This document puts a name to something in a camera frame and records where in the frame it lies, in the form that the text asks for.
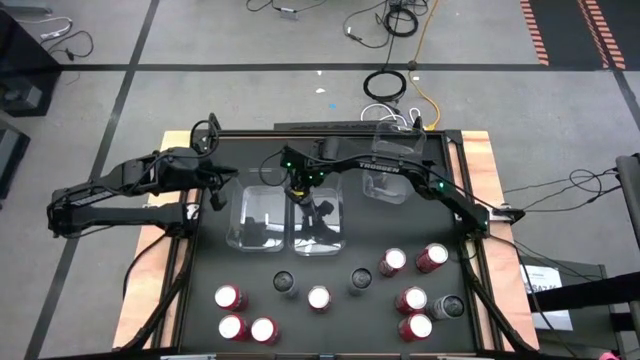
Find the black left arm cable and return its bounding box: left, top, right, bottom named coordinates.
left=191, top=118, right=222, bottom=157

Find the black cabinet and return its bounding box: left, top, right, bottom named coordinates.
left=0, top=9, right=64, bottom=119

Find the red Coca-Cola can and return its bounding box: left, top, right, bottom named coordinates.
left=415, top=242, right=450, bottom=274
left=394, top=286, right=429, bottom=316
left=397, top=313, right=434, bottom=344
left=306, top=284, right=333, bottom=315
left=378, top=247, right=408, bottom=279

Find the white floor cable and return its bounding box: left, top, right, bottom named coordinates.
left=359, top=102, right=422, bottom=127
left=17, top=16, right=74, bottom=41

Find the coiled black floor cable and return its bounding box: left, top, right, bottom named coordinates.
left=362, top=68, right=407, bottom=104
left=382, top=5, right=419, bottom=38

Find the black cable bundle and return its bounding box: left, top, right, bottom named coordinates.
left=502, top=167, right=624, bottom=214

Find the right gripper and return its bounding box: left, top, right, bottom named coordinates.
left=285, top=169, right=335, bottom=236

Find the black aluminium rig frame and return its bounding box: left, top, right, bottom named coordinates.
left=113, top=112, right=542, bottom=360

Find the red Fanta strawberry can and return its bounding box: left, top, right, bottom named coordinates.
left=213, top=283, right=250, bottom=312
left=217, top=313, right=250, bottom=343
left=249, top=315, right=281, bottom=346

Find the yellow floor cable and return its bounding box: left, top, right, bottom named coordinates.
left=407, top=0, right=442, bottom=131

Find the black equipment case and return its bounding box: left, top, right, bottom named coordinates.
left=0, top=119, right=31, bottom=199

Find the clear plastic bin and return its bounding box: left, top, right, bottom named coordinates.
left=360, top=121, right=428, bottom=205
left=287, top=169, right=347, bottom=257
left=225, top=172, right=288, bottom=253

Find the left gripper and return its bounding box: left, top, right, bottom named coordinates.
left=192, top=160, right=239, bottom=211

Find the white paper sheet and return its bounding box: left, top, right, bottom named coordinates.
left=519, top=264, right=574, bottom=332

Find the black padded post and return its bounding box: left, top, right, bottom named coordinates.
left=614, top=153, right=640, bottom=251

